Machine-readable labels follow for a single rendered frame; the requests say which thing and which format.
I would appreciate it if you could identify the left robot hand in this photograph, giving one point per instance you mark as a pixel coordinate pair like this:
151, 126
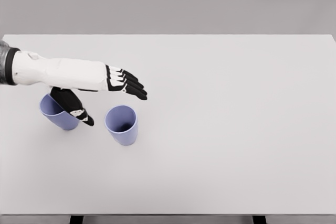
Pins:
84, 74

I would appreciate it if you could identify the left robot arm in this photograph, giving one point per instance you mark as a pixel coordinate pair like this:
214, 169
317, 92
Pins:
29, 68

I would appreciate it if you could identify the blue plastic cup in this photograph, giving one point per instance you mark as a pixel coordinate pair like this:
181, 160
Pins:
122, 124
56, 116

